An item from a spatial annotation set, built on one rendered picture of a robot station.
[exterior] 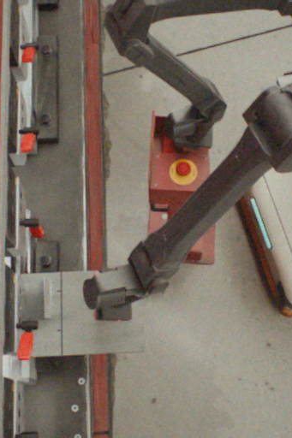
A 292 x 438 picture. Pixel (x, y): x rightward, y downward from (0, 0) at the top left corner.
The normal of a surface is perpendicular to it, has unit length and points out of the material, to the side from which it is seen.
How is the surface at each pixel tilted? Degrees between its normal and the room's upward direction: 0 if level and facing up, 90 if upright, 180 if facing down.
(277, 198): 0
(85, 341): 0
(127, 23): 49
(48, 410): 0
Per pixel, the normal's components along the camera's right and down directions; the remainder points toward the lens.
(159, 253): -0.77, 0.03
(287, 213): -0.02, -0.30
